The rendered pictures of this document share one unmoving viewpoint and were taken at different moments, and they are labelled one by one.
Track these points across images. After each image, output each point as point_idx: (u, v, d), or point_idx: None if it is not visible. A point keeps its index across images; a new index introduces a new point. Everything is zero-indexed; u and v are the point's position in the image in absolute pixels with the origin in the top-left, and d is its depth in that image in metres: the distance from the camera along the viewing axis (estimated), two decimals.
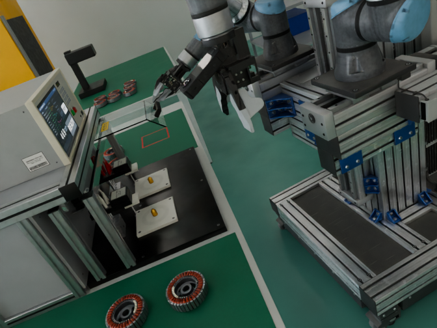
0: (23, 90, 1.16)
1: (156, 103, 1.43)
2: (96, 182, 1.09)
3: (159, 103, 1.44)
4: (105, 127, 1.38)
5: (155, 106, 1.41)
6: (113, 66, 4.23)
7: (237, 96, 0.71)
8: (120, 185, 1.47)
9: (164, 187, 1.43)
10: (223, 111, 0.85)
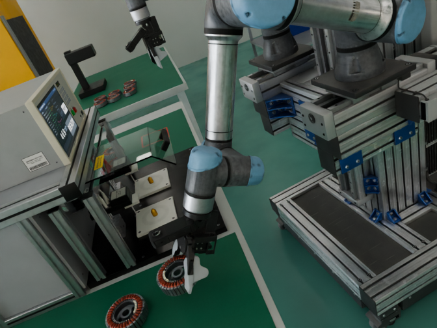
0: (23, 90, 1.16)
1: (163, 132, 1.15)
2: (96, 182, 1.09)
3: (166, 132, 1.16)
4: (99, 164, 1.10)
5: (162, 136, 1.13)
6: (113, 66, 4.23)
7: (190, 263, 0.85)
8: (120, 185, 1.47)
9: (164, 187, 1.43)
10: (172, 258, 0.97)
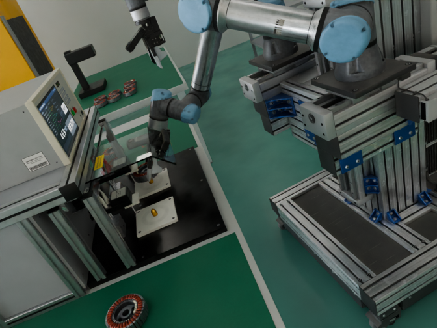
0: (23, 90, 1.16)
1: (163, 132, 1.15)
2: (96, 182, 1.09)
3: (166, 132, 1.16)
4: (99, 164, 1.10)
5: (162, 136, 1.13)
6: (113, 66, 4.23)
7: (149, 161, 1.38)
8: (120, 185, 1.47)
9: (164, 187, 1.43)
10: None
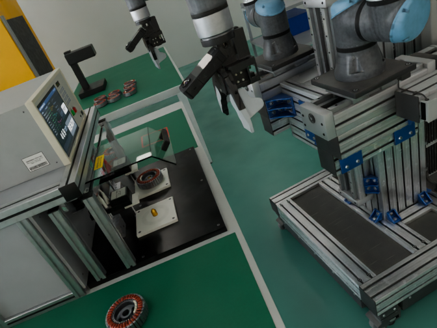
0: (23, 90, 1.16)
1: (163, 132, 1.15)
2: (96, 182, 1.09)
3: (166, 132, 1.16)
4: (99, 164, 1.10)
5: (162, 136, 1.13)
6: (113, 66, 4.23)
7: (237, 96, 0.71)
8: (120, 185, 1.47)
9: (164, 187, 1.43)
10: (223, 111, 0.85)
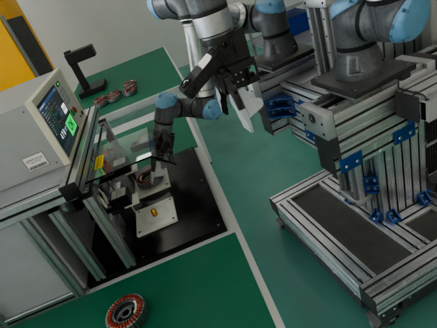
0: (23, 90, 1.16)
1: (163, 132, 1.15)
2: (96, 182, 1.09)
3: (166, 132, 1.16)
4: (99, 164, 1.10)
5: (162, 136, 1.13)
6: (113, 66, 4.23)
7: (236, 96, 0.71)
8: (120, 185, 1.47)
9: (164, 187, 1.43)
10: (222, 111, 0.85)
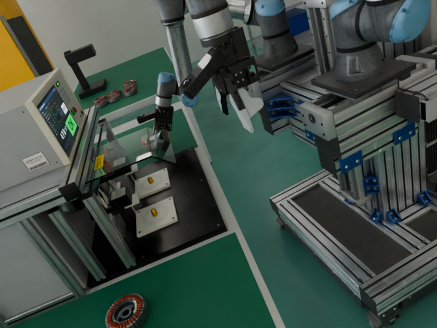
0: (23, 90, 1.16)
1: (163, 132, 1.15)
2: (96, 182, 1.09)
3: (166, 132, 1.16)
4: (99, 164, 1.10)
5: (162, 136, 1.13)
6: (113, 66, 4.23)
7: (236, 96, 0.71)
8: (120, 185, 1.47)
9: (164, 187, 1.43)
10: (223, 111, 0.85)
